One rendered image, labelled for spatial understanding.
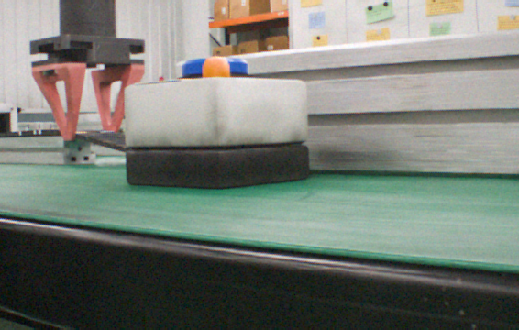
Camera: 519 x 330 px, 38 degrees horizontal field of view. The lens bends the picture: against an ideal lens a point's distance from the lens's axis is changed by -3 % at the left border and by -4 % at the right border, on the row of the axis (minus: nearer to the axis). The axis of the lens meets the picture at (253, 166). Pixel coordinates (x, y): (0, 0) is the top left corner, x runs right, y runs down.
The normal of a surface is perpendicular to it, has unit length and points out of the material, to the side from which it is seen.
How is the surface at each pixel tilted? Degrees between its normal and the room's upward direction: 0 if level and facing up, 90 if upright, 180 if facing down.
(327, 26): 90
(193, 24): 90
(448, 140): 90
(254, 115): 90
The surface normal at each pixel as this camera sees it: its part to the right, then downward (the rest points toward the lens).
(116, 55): 0.76, 0.01
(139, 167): -0.66, 0.06
